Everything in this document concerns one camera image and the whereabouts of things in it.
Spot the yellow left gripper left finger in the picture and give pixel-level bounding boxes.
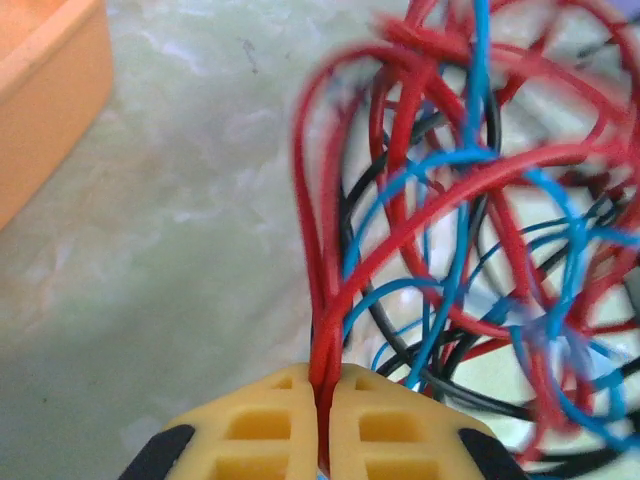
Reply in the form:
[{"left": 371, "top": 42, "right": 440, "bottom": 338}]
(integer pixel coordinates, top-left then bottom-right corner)
[{"left": 119, "top": 363, "right": 321, "bottom": 480}]

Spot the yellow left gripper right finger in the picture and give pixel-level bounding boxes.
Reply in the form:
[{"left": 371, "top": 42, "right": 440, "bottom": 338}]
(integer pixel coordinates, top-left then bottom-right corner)
[{"left": 329, "top": 363, "right": 526, "bottom": 480}]

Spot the blue cable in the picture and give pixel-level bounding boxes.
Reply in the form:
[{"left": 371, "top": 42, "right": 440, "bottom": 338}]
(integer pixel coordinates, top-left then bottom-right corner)
[
  {"left": 369, "top": 279, "right": 640, "bottom": 474},
  {"left": 342, "top": 0, "right": 640, "bottom": 446},
  {"left": 369, "top": 164, "right": 640, "bottom": 451}
]

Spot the black cable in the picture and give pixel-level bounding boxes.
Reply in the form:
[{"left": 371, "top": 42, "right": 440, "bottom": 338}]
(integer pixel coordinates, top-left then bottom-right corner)
[{"left": 337, "top": 89, "right": 504, "bottom": 401}]

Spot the orange plastic bin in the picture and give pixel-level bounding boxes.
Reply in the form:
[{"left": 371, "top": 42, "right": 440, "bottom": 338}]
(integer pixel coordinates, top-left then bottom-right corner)
[{"left": 0, "top": 0, "right": 115, "bottom": 232}]

